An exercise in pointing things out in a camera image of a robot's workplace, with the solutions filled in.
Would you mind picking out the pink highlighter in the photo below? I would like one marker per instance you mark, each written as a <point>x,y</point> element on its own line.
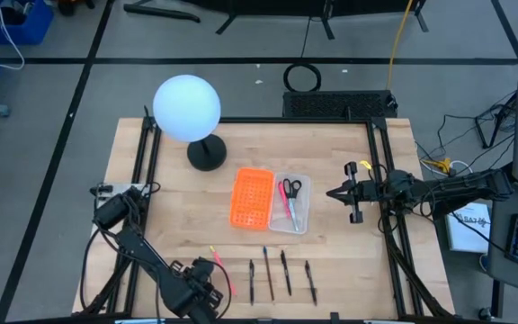
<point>283,198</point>

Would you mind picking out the white paper booklet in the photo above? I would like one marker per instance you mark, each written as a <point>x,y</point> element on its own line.
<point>468,229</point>

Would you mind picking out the black scissors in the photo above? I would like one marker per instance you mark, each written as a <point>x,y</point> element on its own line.
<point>292,189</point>

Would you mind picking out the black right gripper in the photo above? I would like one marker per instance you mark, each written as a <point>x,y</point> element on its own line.
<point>371,190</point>

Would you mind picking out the black pen printed lettering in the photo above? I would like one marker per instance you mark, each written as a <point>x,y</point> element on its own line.
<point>310,283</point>

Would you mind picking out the clear plastic supply box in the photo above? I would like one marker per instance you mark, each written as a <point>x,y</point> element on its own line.
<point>304,216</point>

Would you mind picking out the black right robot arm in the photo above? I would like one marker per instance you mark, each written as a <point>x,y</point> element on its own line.
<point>457,186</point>

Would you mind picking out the black aluminium table frame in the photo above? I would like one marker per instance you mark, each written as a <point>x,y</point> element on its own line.
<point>263,120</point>

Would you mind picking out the blue plastic bin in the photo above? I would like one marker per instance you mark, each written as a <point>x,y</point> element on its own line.
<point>25,27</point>

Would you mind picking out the brown pencil blue eraser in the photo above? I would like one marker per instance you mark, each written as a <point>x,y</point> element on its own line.
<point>268,274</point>

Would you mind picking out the pink pencil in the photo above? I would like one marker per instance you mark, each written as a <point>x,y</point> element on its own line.
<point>218,263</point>

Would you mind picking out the orange plastic box lid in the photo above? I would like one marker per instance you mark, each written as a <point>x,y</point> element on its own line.
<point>252,198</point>

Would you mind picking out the yellow gripper tag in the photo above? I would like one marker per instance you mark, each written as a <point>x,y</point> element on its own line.
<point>366,164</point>

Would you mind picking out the yellow power plug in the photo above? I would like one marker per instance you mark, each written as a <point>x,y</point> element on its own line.
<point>439,165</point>

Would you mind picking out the black pen rubber grip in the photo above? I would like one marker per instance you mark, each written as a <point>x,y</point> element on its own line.
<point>252,283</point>

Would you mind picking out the dark desk top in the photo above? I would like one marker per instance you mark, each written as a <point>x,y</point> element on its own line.
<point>502,252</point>

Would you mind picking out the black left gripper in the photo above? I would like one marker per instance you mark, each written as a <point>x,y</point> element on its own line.
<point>205,283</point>

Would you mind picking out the black pen white script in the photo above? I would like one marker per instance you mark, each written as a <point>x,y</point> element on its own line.
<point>286,274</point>

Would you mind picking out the white globe lamp black stand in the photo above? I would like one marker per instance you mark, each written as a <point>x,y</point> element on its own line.
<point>187,108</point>

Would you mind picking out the black vented computer case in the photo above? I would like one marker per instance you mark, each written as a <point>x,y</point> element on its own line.
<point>340,104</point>

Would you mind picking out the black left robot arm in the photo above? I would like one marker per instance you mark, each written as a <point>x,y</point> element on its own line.
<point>142,252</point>

